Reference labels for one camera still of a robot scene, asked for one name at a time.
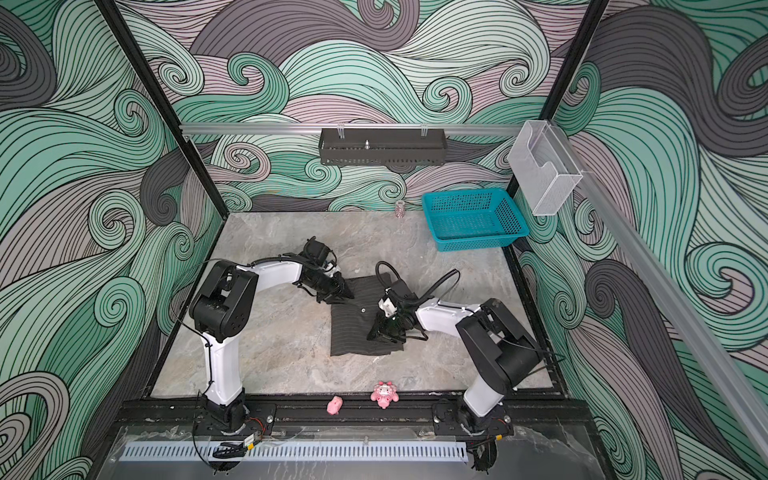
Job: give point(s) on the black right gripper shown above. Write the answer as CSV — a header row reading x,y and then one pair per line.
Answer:
x,y
379,331

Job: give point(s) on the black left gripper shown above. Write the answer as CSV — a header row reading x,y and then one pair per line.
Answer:
x,y
337,290

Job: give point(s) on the dark grey pinstripe shirt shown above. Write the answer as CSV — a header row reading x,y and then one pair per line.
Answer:
x,y
352,322

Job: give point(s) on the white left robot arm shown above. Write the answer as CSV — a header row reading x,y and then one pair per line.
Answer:
x,y
222,307

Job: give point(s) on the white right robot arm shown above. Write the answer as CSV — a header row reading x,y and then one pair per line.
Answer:
x,y
501,349

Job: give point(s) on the pink poker chip stack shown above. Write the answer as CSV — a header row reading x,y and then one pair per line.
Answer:
x,y
400,209

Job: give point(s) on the pink plush pig toy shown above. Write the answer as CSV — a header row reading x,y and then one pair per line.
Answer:
x,y
384,394

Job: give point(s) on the small pink toy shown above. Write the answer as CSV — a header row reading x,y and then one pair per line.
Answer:
x,y
334,405

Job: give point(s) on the teal plastic basket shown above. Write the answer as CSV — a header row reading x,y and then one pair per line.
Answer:
x,y
473,219

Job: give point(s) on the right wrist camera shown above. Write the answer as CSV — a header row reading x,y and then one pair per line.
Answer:
x,y
388,307

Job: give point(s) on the black wall shelf tray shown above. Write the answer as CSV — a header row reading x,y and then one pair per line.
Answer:
x,y
399,149

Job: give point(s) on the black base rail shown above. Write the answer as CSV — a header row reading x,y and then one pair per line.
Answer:
x,y
443,413

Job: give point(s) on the aluminium wall rail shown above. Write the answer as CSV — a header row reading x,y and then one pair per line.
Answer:
x,y
278,128

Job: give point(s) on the clear plastic wall bin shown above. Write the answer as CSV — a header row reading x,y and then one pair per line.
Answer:
x,y
545,165

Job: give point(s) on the white slotted cable duct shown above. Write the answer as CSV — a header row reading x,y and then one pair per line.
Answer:
x,y
302,451

